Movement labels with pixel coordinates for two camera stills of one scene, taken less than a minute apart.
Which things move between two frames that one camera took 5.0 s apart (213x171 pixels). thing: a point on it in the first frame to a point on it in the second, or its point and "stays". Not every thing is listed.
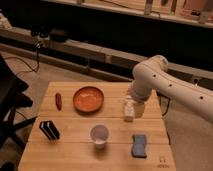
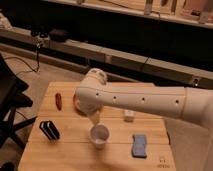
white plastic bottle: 129,109 stays
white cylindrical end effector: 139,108 to 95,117
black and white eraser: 49,129 stays
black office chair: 11,100 stays
